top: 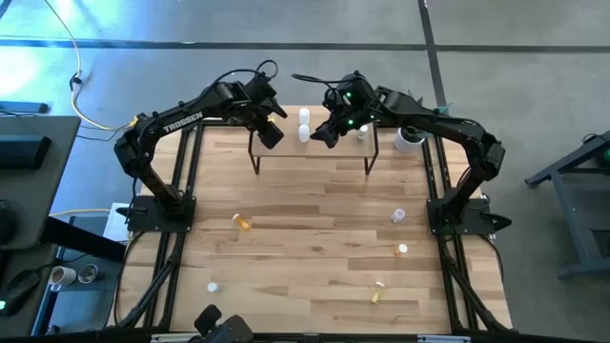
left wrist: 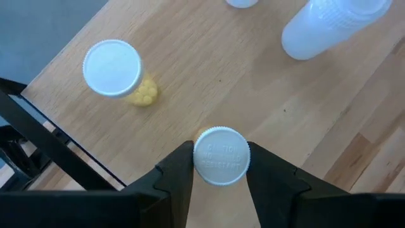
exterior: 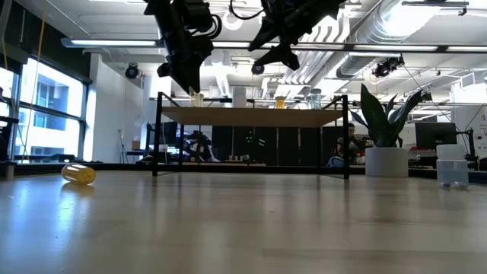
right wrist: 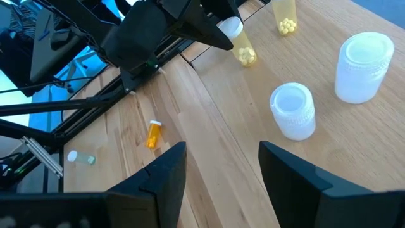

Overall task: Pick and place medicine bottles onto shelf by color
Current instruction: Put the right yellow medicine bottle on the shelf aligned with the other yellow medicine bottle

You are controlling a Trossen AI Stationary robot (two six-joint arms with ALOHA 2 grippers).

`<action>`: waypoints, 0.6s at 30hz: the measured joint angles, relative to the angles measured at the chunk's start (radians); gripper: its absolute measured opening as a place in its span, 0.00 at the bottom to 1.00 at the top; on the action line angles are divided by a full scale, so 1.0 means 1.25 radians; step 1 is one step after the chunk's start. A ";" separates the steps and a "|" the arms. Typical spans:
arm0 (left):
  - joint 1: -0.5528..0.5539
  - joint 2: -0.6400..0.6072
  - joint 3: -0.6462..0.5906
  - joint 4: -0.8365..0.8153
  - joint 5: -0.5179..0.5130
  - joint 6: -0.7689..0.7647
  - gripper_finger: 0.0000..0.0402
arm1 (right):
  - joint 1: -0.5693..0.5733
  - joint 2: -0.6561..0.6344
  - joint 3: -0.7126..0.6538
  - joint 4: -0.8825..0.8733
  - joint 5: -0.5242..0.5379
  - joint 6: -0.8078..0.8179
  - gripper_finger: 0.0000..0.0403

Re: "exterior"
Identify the green pill vial white cap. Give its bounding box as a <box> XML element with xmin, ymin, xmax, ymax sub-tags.
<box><xmin>308</xmin><ymin>88</ymin><xmax>323</xmax><ymax>110</ymax></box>

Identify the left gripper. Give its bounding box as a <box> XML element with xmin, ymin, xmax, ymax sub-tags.
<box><xmin>143</xmin><ymin>0</ymin><xmax>215</xmax><ymax>94</ymax></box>

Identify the person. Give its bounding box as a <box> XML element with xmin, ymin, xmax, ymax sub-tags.
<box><xmin>336</xmin><ymin>122</ymin><xmax>366</xmax><ymax>164</ymax></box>
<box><xmin>184</xmin><ymin>131</ymin><xmax>220</xmax><ymax>164</ymax></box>

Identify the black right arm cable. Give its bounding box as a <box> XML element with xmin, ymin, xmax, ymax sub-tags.
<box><xmin>229</xmin><ymin>0</ymin><xmax>267</xmax><ymax>21</ymax></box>

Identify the silver ventilation duct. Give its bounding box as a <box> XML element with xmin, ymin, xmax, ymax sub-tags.
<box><xmin>335</xmin><ymin>0</ymin><xmax>431</xmax><ymax>79</ymax></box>

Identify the black aluminium table frame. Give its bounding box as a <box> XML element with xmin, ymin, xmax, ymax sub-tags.
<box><xmin>0</xmin><ymin>161</ymin><xmax>487</xmax><ymax>184</ymax></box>

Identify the black linear ceiling light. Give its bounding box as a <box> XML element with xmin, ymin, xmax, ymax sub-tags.
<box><xmin>60</xmin><ymin>37</ymin><xmax>487</xmax><ymax>54</ymax></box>

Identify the snake plant in white pot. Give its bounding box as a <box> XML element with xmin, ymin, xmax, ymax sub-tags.
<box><xmin>349</xmin><ymin>83</ymin><xmax>423</xmax><ymax>178</ymax></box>

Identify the clear bottle with white cap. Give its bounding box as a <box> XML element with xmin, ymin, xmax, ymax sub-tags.
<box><xmin>435</xmin><ymin>143</ymin><xmax>470</xmax><ymax>190</ymax></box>

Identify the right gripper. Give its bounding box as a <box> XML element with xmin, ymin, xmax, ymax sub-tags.
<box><xmin>247</xmin><ymin>0</ymin><xmax>347</xmax><ymax>72</ymax></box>

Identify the wood shelf black metal frame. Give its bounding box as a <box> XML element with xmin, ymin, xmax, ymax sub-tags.
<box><xmin>151</xmin><ymin>91</ymin><xmax>351</xmax><ymax>180</ymax></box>

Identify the white plastic screw-cap bottle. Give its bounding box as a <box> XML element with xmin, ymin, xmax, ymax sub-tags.
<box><xmin>231</xmin><ymin>86</ymin><xmax>248</xmax><ymax>109</ymax></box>

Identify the large glass window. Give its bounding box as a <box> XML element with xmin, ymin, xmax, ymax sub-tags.
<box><xmin>0</xmin><ymin>56</ymin><xmax>88</xmax><ymax>164</ymax></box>

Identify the yellow power cord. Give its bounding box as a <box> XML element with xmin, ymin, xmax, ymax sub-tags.
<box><xmin>21</xmin><ymin>0</ymin><xmax>49</xmax><ymax>163</ymax></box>

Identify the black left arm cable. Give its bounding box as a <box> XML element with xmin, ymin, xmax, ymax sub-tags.
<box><xmin>197</xmin><ymin>13</ymin><xmax>224</xmax><ymax>39</ymax></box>

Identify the black computer monitor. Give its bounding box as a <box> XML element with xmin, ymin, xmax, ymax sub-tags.
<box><xmin>415</xmin><ymin>121</ymin><xmax>457</xmax><ymax>150</ymax></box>
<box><xmin>150</xmin><ymin>121</ymin><xmax>179</xmax><ymax>145</ymax></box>

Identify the white ring ceiling lamp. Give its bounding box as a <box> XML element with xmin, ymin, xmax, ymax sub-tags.
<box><xmin>222</xmin><ymin>9</ymin><xmax>244</xmax><ymax>31</ymax></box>

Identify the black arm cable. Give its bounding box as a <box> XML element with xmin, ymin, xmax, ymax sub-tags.
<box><xmin>229</xmin><ymin>0</ymin><xmax>267</xmax><ymax>21</ymax></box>
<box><xmin>197</xmin><ymin>13</ymin><xmax>224</xmax><ymax>39</ymax></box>

